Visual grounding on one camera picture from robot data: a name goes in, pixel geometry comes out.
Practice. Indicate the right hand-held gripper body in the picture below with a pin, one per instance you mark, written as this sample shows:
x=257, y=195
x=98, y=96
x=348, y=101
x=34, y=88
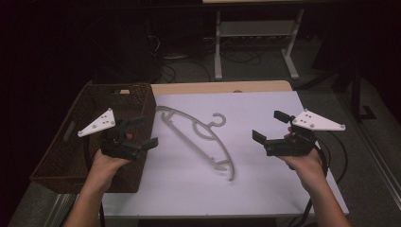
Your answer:
x=293, y=146

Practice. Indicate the person's left hand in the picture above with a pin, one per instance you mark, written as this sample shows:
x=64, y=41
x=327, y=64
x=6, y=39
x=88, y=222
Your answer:
x=104, y=165

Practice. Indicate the white table mat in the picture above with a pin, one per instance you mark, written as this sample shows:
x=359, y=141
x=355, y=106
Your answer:
x=258, y=183

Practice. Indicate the white metal desk frame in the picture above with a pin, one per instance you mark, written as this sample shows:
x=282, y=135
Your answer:
x=257, y=28

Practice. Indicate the person's right hand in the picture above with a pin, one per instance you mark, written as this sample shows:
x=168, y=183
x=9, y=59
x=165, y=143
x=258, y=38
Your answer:
x=307, y=168

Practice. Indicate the grey plastic clothes hanger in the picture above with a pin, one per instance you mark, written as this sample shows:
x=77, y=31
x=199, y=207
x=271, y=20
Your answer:
x=201, y=129

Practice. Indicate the black metal stand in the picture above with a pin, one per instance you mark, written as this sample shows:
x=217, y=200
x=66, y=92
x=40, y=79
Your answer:
x=357, y=94

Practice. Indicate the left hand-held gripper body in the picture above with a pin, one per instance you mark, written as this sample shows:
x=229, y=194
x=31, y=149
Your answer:
x=118, y=146

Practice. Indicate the brown wicker basket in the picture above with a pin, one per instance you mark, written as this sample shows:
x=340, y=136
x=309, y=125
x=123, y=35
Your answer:
x=63, y=157

